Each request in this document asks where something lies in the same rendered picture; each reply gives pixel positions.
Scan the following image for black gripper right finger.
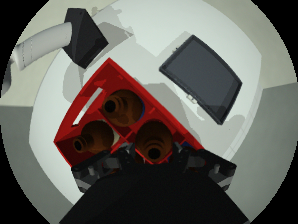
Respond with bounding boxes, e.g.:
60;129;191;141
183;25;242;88
166;142;237;191

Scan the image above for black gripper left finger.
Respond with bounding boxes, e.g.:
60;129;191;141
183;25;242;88
71;143;143;193

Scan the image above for brown glass bottle with cream label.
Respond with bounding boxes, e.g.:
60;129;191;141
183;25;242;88
73;119;121;154

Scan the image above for red crate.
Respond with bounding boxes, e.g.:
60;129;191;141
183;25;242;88
53;57;205;167

